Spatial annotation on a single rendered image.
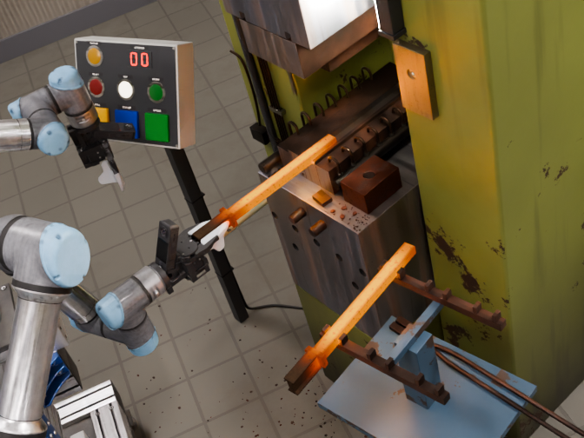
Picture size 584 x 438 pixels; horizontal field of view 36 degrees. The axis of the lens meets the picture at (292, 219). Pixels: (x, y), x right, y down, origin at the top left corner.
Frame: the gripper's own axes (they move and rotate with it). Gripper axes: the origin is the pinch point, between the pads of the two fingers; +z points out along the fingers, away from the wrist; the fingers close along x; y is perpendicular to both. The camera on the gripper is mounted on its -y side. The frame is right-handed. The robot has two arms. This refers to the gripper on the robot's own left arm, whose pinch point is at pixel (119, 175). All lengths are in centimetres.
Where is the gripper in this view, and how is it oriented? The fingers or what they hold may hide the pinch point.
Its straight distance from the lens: 250.6
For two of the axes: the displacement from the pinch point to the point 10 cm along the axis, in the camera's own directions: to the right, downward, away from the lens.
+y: -9.1, 4.0, -1.3
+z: 2.2, 7.0, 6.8
